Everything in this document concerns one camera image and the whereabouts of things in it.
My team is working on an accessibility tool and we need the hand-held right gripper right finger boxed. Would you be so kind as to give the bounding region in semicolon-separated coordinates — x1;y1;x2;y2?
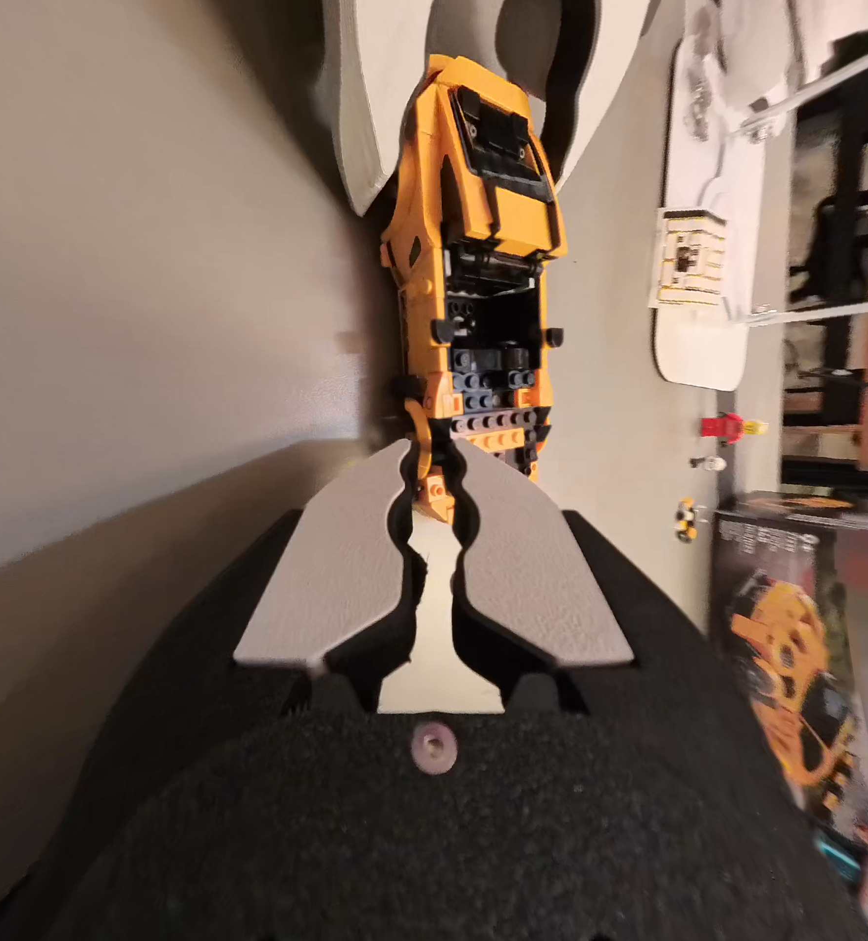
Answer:
447;438;636;670

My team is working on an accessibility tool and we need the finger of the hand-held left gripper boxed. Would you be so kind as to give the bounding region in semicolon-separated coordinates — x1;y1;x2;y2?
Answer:
322;0;453;219
543;0;654;194

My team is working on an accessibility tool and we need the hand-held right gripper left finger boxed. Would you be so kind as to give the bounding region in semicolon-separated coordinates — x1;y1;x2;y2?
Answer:
232;438;419;671

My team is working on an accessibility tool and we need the orange lego car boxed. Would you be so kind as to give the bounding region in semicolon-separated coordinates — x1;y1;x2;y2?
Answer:
378;55;570;526

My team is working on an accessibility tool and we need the cluster of small lego parts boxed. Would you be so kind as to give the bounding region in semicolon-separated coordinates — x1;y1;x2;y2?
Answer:
671;496;704;546

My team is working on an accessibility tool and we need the lego sticker sheet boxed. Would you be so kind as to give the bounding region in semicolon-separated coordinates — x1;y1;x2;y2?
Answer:
647;207;730;311

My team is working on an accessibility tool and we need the red lego minifigure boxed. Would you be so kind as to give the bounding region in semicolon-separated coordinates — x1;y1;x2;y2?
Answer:
698;410;770;447

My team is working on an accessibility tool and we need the lego set box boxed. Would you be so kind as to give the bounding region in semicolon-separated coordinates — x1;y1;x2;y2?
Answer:
708;491;868;839

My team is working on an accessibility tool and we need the clear plastic parts bag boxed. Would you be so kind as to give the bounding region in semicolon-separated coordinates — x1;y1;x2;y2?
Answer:
682;0;868;93

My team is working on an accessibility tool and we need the booklet stand with white base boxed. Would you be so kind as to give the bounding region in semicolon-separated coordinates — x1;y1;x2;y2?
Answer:
650;0;868;394

